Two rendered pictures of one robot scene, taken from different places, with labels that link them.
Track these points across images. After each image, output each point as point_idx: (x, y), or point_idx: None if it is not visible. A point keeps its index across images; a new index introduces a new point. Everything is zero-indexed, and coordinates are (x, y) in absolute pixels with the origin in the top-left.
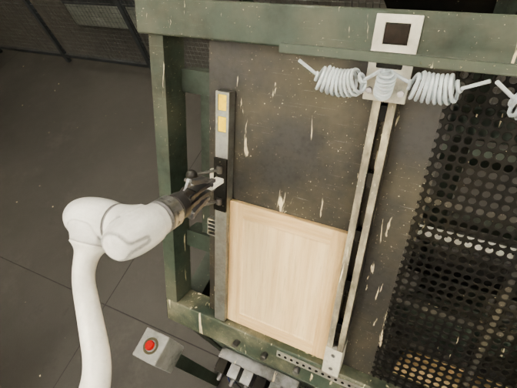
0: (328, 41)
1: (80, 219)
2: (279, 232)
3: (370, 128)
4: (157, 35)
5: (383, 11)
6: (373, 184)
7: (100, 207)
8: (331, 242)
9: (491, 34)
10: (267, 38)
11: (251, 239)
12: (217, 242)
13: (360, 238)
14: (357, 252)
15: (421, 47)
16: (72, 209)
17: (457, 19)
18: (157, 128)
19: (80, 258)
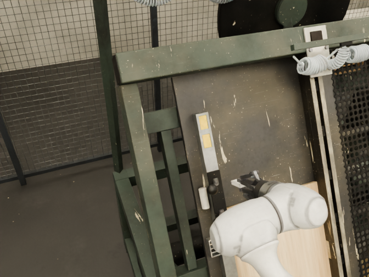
0: (281, 50)
1: (255, 222)
2: None
3: (314, 97)
4: (131, 84)
5: (305, 27)
6: (327, 132)
7: (260, 202)
8: None
9: (352, 28)
10: (242, 58)
11: None
12: (225, 258)
13: (332, 174)
14: (334, 186)
15: None
16: (236, 221)
17: (337, 24)
18: (142, 173)
19: (275, 260)
